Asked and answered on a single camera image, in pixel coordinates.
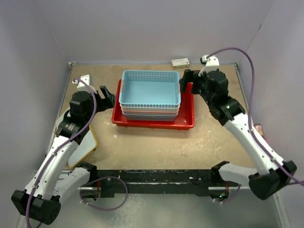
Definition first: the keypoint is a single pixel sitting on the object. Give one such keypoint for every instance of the white perforated basket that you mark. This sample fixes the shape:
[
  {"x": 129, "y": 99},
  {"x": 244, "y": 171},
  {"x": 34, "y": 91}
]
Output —
[{"x": 151, "y": 109}]

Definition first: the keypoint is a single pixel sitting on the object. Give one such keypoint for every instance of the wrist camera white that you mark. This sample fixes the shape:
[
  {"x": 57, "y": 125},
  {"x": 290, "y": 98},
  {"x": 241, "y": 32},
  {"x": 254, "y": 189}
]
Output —
[
  {"x": 209, "y": 63},
  {"x": 86, "y": 80}
]

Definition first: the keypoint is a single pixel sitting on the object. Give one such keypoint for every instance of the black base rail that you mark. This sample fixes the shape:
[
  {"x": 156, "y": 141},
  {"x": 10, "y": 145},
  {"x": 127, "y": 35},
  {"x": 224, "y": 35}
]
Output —
[{"x": 194, "y": 182}]

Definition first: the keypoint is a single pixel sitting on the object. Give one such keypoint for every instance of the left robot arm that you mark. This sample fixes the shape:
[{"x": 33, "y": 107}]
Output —
[{"x": 43, "y": 196}]

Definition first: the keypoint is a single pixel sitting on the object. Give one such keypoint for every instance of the yellow-rimmed whiteboard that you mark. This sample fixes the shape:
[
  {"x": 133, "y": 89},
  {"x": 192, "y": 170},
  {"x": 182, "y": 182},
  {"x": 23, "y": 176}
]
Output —
[{"x": 73, "y": 153}]

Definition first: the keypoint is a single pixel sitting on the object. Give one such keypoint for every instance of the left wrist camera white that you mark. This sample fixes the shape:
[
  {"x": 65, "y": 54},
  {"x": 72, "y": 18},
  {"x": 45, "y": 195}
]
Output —
[{"x": 86, "y": 80}]

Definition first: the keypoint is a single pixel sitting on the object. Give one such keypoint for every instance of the pink marker pen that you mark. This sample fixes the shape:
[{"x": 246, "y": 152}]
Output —
[{"x": 259, "y": 129}]

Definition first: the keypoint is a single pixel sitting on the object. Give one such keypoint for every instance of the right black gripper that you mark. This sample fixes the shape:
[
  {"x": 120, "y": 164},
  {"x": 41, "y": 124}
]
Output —
[{"x": 190, "y": 76}]

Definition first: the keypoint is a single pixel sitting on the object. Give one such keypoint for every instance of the pink perforated basket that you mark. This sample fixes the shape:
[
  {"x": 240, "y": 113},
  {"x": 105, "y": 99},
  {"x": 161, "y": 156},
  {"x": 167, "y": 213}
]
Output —
[{"x": 149, "y": 113}]

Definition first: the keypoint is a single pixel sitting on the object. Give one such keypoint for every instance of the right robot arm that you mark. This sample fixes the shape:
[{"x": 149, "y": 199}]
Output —
[{"x": 271, "y": 172}]

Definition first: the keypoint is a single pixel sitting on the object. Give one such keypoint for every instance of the red plastic tray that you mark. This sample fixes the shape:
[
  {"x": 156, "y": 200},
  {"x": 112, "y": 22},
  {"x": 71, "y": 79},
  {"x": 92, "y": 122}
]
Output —
[{"x": 185, "y": 119}]

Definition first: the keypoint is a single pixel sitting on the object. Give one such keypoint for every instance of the light blue perforated basket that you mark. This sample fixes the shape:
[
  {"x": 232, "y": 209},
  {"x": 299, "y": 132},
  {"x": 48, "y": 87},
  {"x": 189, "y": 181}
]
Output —
[{"x": 150, "y": 89}]

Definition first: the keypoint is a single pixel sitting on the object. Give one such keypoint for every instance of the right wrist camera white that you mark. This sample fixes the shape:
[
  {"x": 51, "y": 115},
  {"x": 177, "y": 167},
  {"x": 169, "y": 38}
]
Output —
[{"x": 209, "y": 63}]

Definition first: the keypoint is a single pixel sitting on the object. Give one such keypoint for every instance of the small white red box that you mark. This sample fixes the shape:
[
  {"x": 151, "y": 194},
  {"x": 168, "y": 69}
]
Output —
[{"x": 180, "y": 63}]

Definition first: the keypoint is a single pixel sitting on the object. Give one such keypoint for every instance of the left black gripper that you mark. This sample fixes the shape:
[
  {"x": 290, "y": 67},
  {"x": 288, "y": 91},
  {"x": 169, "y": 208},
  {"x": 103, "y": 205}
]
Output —
[{"x": 107, "y": 103}]

